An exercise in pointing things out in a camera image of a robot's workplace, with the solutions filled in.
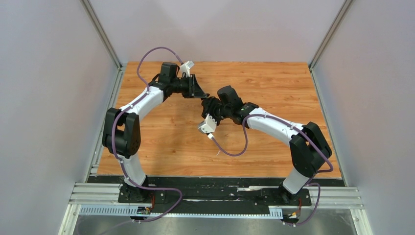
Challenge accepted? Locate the aluminium front rail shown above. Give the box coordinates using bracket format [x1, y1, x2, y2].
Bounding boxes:
[69, 183, 364, 210]

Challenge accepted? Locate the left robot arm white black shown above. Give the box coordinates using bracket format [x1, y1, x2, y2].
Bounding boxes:
[102, 61, 208, 202]

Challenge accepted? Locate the aluminium frame post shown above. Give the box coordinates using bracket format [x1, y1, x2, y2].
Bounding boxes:
[308, 0, 354, 71]
[80, 0, 123, 70]

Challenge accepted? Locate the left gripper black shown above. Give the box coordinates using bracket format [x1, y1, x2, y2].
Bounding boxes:
[171, 74, 207, 99]

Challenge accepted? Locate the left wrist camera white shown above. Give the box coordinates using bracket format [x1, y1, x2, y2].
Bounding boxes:
[180, 60, 194, 77]

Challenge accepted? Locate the left aluminium frame post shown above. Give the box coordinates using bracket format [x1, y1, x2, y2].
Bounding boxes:
[80, 0, 123, 70]

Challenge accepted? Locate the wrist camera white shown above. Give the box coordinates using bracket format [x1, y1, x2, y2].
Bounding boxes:
[180, 60, 194, 77]
[198, 114, 217, 134]

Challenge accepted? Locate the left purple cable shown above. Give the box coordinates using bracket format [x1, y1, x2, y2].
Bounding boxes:
[111, 47, 184, 224]

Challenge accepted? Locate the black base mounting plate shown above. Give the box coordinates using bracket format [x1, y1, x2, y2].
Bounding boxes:
[87, 176, 346, 215]

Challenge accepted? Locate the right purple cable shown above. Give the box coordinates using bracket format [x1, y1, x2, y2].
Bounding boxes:
[209, 113, 334, 227]

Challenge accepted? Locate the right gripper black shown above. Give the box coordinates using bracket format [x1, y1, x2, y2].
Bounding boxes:
[202, 97, 232, 127]

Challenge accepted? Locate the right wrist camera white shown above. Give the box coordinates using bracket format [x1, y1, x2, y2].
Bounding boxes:
[198, 114, 217, 134]

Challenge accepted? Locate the white slotted cable duct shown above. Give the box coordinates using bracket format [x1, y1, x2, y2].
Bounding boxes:
[79, 207, 284, 219]

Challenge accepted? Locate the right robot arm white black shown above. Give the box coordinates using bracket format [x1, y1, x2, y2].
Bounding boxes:
[198, 86, 334, 205]

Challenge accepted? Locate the right aluminium frame post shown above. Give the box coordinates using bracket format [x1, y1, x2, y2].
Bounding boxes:
[308, 0, 354, 71]

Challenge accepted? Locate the purple cable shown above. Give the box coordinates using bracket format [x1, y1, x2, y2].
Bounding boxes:
[111, 47, 184, 224]
[209, 113, 334, 227]

